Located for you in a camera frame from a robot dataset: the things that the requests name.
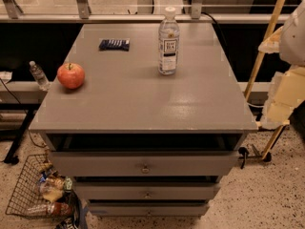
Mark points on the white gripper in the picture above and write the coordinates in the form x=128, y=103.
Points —
x=294, y=37

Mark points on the clear plastic water bottle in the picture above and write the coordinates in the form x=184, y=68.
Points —
x=168, y=38

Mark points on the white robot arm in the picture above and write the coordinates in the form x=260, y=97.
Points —
x=292, y=39

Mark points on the small clear bottle on bench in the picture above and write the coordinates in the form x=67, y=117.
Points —
x=39, y=76

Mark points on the bottle in basket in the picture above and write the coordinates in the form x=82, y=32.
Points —
x=50, y=209

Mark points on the top grey drawer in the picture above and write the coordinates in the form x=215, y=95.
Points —
x=147, y=164

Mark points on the grey drawer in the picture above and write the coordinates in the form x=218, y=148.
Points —
x=147, y=164
x=149, y=209
x=146, y=190

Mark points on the grey drawer cabinet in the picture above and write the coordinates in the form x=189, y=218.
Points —
x=126, y=105

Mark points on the blue snack bag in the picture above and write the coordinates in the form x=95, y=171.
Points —
x=114, y=45

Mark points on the red apple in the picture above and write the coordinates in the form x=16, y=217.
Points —
x=71, y=75

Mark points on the bottom grey drawer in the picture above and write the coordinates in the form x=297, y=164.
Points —
x=149, y=209

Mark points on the middle grey drawer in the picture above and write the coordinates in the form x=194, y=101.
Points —
x=146, y=190

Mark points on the snack bag in basket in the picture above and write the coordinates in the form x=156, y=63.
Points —
x=52, y=189

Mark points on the metal railing frame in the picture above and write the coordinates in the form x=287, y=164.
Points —
x=81, y=11

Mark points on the wire basket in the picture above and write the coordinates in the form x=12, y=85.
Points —
x=36, y=169

